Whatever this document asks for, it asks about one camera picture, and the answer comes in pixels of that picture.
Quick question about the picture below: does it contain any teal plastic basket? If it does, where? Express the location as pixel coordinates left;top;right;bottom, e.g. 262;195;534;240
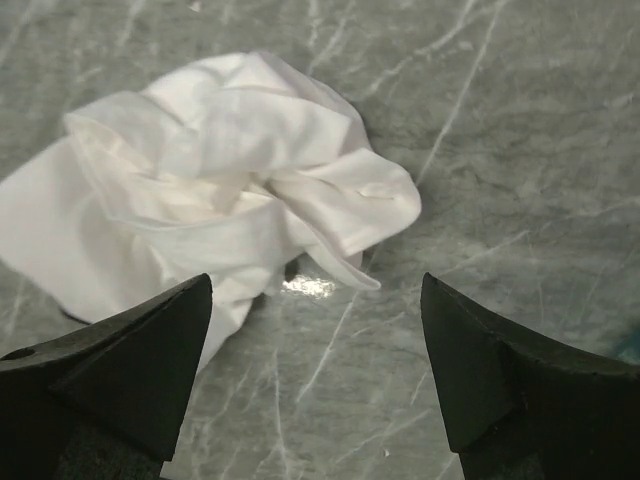
614;330;640;364

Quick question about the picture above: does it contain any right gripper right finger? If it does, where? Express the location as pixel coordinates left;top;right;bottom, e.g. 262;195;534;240
421;274;639;479

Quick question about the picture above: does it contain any white printed t-shirt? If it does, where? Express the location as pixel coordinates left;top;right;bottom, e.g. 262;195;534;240
1;51;422;362

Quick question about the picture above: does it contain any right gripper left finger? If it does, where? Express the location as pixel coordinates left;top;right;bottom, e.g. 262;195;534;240
1;274;212;479

